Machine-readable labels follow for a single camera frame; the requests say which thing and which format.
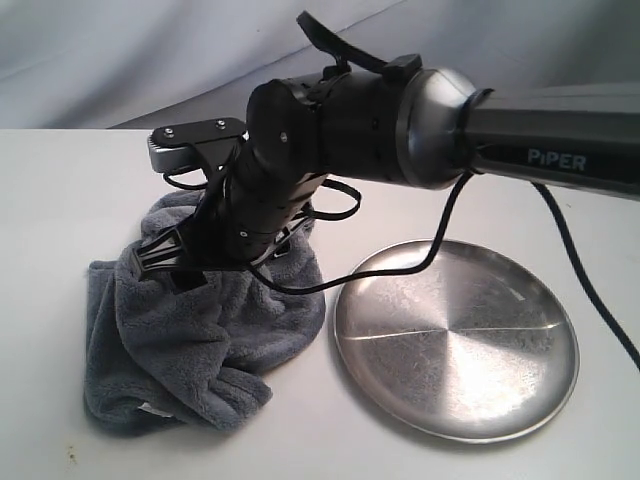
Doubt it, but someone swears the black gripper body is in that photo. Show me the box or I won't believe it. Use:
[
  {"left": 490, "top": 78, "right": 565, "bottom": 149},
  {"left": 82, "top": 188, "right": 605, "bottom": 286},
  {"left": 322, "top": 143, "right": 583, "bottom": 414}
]
[{"left": 192, "top": 144, "right": 327, "bottom": 268}]

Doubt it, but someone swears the grey fluffy towel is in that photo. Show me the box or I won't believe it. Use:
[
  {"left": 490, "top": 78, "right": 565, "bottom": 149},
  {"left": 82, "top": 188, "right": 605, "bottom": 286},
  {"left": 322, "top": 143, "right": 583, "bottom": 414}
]
[{"left": 82, "top": 189, "right": 329, "bottom": 435}]

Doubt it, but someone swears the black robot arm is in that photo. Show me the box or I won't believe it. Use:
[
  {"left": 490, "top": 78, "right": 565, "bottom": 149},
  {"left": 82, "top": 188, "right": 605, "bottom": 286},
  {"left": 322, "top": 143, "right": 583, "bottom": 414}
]
[{"left": 133, "top": 70, "right": 639, "bottom": 289}]

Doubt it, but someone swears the white backdrop cloth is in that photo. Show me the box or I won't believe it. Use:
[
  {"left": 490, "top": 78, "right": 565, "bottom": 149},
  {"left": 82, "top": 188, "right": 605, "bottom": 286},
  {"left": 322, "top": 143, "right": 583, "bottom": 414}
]
[{"left": 1, "top": 1, "right": 639, "bottom": 129}]

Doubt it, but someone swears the round steel plate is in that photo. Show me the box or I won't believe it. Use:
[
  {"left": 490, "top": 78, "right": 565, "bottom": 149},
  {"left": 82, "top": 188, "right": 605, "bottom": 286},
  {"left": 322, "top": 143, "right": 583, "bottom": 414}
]
[{"left": 333, "top": 240, "right": 580, "bottom": 444}]

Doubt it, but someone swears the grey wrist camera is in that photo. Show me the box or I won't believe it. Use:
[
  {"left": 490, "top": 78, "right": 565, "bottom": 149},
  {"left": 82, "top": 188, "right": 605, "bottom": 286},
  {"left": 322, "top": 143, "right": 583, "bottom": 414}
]
[{"left": 147, "top": 117, "right": 246, "bottom": 174}]

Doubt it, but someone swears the black cable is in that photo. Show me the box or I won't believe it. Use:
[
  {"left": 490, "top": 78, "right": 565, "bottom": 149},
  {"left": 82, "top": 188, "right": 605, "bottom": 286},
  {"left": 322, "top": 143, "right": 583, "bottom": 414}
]
[{"left": 164, "top": 10, "right": 640, "bottom": 374}]

